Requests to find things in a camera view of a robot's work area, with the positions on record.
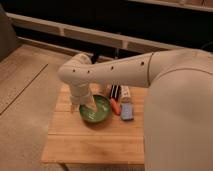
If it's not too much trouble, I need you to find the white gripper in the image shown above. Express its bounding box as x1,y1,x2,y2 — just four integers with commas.
70,92,97,112

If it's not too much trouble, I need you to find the green ceramic bowl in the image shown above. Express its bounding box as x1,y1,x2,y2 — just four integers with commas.
79,95,112,123

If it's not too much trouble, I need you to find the blue sponge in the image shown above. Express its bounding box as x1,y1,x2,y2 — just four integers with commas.
121,103,133,121

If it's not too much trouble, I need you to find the wooden table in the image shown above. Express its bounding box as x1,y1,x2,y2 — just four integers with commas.
41,84,147,165

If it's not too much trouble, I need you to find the black white striped box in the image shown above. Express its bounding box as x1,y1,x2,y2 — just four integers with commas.
109,85,121,100

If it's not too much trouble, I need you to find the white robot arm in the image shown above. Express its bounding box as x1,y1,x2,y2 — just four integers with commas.
58,48,213,171

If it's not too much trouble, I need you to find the black floor bracket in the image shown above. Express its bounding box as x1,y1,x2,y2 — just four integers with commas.
91,53,100,64

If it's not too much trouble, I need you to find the white small carton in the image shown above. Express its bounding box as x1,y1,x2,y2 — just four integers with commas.
121,86,131,102

